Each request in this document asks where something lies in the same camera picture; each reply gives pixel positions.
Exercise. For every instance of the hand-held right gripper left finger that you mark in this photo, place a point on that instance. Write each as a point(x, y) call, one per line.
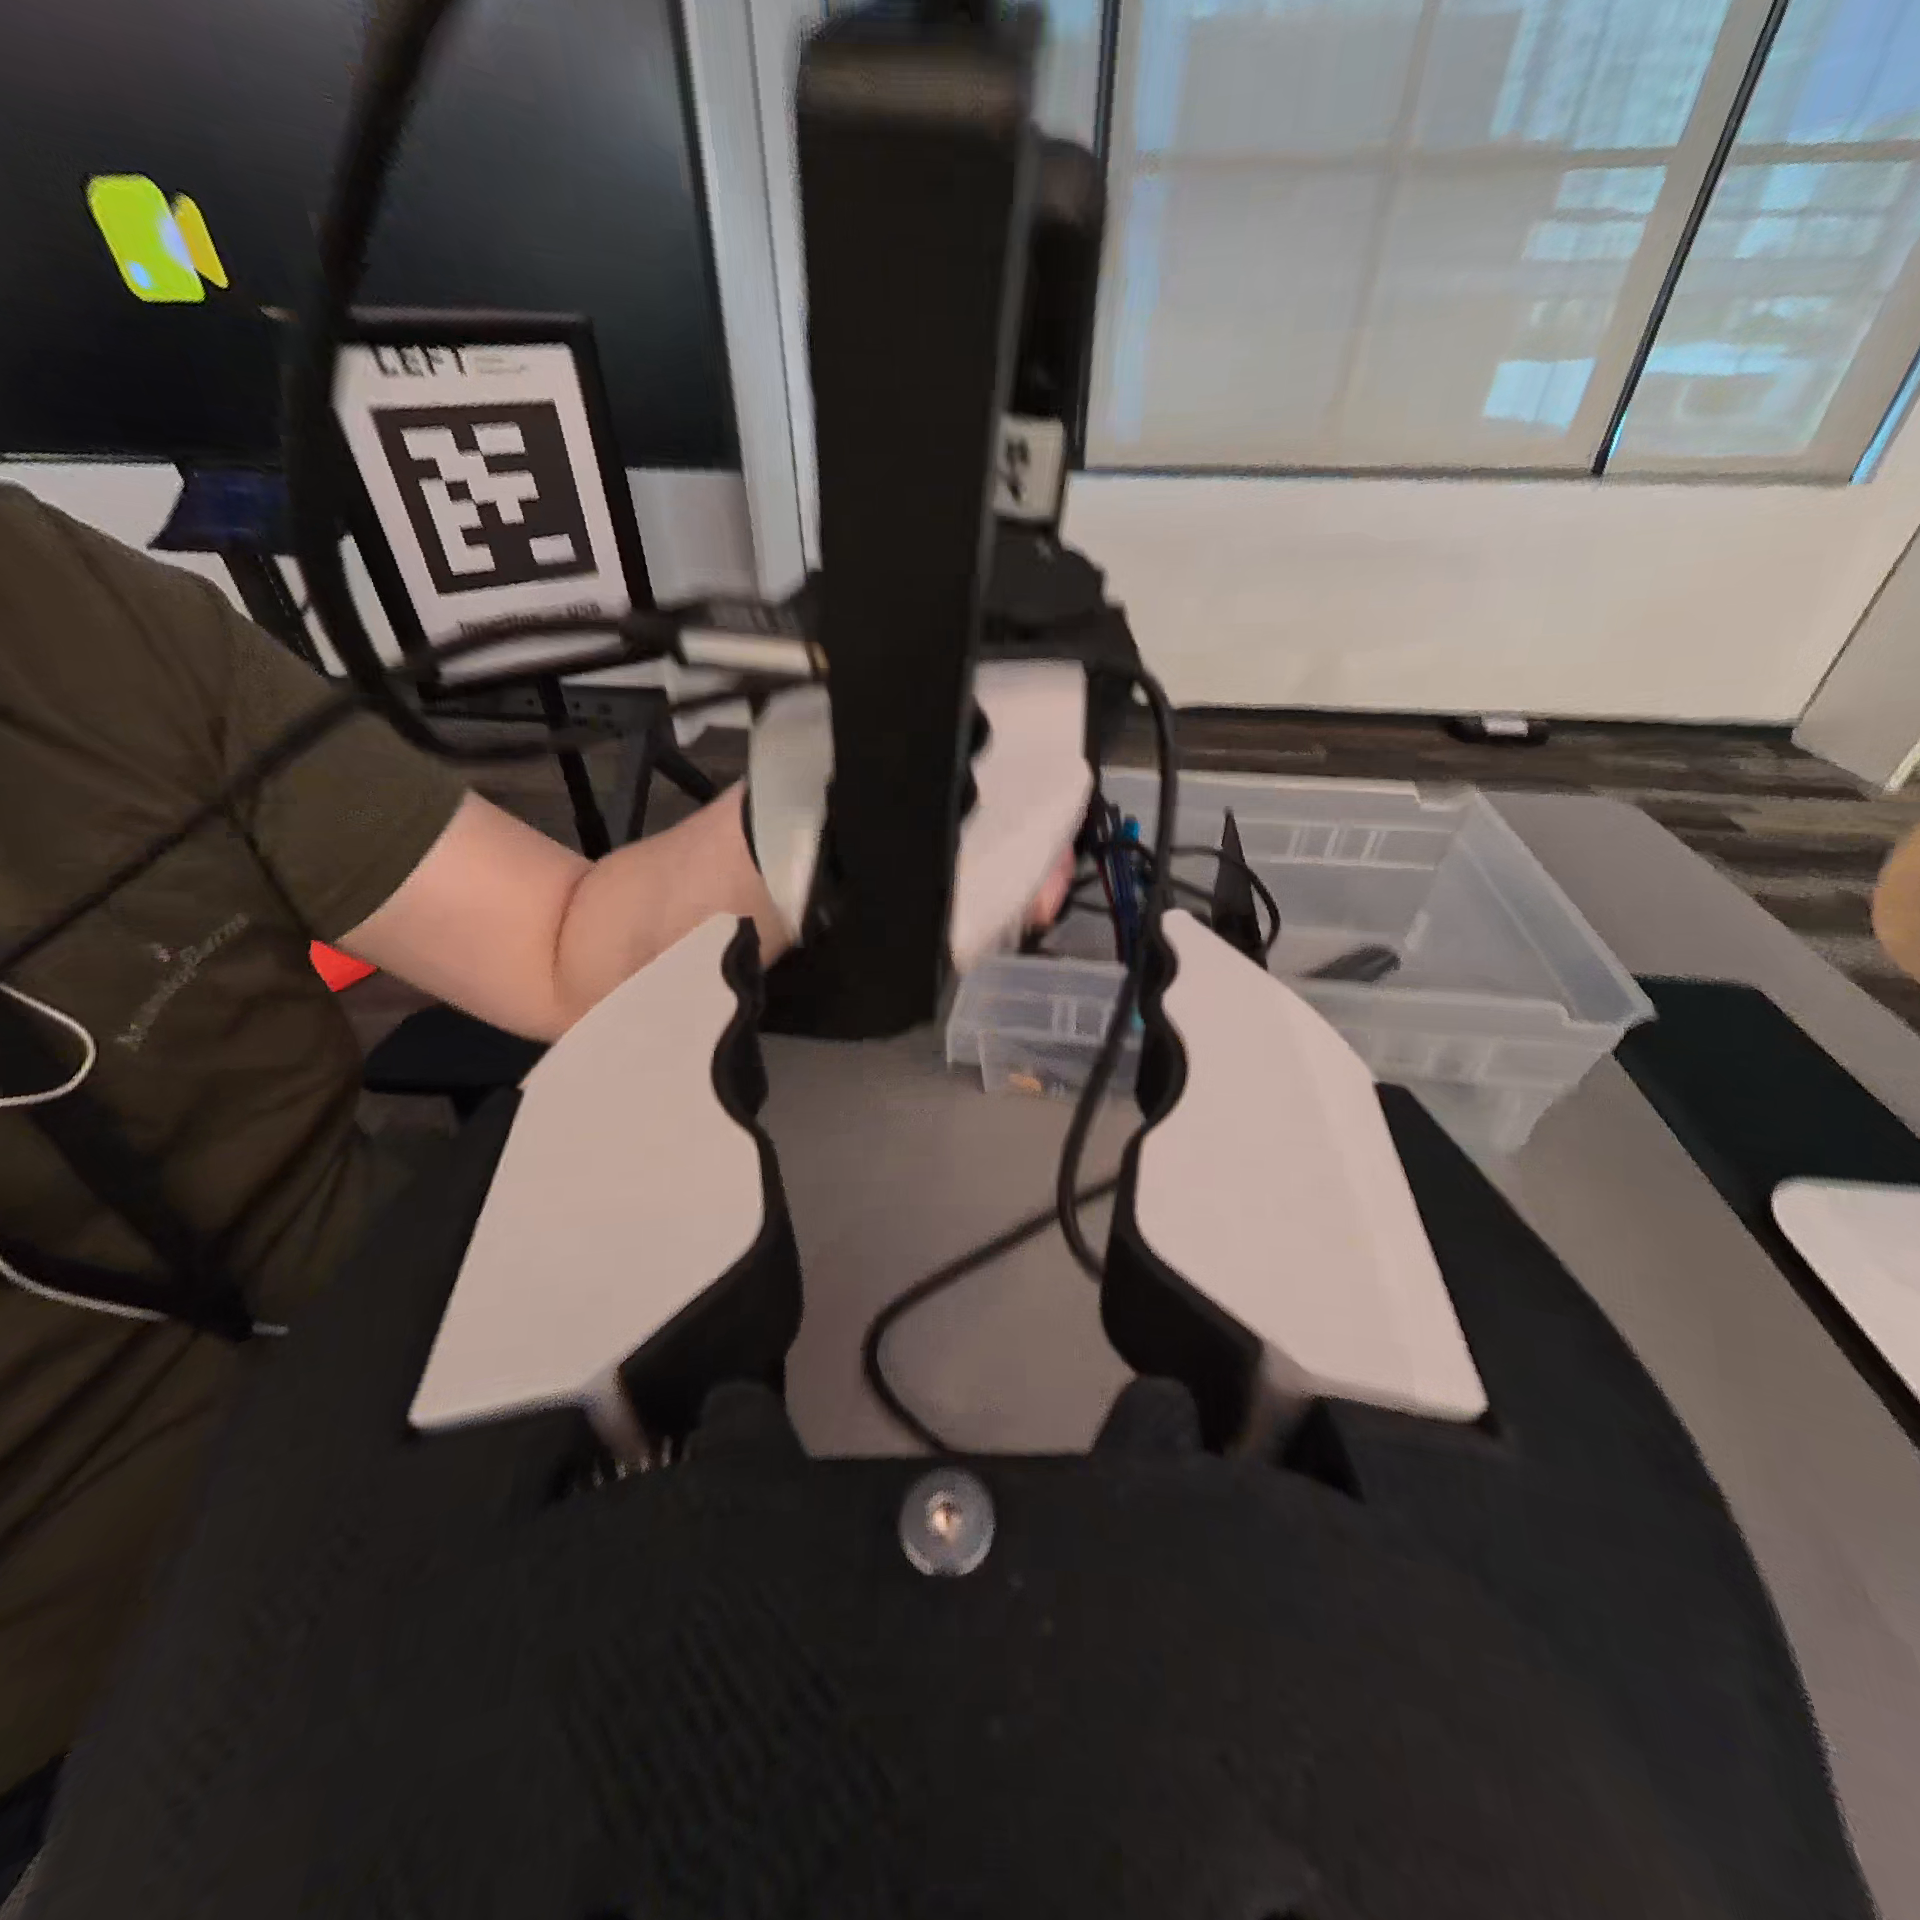
point(603, 1201)

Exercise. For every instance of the clear plastic bin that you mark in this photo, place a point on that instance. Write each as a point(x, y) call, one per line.
point(1499, 959)

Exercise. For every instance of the large black wall screen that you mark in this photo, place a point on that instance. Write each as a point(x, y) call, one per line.
point(566, 179)

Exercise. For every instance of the white document stand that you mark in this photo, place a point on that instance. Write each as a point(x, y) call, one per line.
point(1856, 1278)

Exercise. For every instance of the black framed marker sign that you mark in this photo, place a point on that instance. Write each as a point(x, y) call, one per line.
point(476, 496)

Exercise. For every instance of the person's left forearm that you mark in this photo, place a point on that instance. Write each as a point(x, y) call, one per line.
point(625, 912)

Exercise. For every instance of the small black adapter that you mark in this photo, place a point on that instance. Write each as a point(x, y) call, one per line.
point(1351, 969)

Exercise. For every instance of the large white framed window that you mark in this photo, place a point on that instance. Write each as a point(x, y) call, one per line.
point(1351, 227)

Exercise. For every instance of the black bin divider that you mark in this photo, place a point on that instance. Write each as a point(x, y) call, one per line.
point(1238, 902)

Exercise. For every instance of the long black usb hub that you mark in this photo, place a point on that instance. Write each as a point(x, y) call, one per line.
point(901, 524)

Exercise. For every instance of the person's olive shirt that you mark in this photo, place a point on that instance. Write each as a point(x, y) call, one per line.
point(153, 750)

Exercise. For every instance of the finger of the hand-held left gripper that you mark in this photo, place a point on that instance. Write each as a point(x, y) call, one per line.
point(1025, 811)
point(790, 811)

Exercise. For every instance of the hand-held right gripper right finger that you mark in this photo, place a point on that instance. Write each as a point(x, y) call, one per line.
point(1294, 1201)

